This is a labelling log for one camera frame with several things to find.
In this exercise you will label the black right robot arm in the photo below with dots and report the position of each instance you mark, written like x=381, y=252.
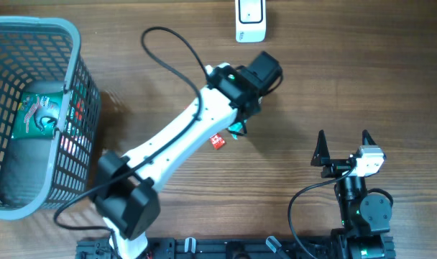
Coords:
x=365, y=213

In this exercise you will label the green 3M gloves packet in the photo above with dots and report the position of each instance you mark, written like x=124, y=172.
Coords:
x=37, y=115

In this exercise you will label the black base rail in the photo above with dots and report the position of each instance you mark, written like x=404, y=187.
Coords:
x=270, y=247

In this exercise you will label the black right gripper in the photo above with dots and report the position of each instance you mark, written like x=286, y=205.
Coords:
x=321, y=158

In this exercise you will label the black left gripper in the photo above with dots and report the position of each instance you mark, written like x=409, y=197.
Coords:
x=257, y=108

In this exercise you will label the grey plastic shopping basket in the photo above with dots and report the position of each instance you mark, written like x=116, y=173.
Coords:
x=43, y=55

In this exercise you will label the small red snack packet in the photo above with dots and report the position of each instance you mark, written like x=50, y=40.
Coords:
x=217, y=141

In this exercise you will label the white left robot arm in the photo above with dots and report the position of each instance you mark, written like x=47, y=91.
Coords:
x=128, y=185

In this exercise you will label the white barcode scanner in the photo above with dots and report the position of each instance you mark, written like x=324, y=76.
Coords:
x=250, y=20

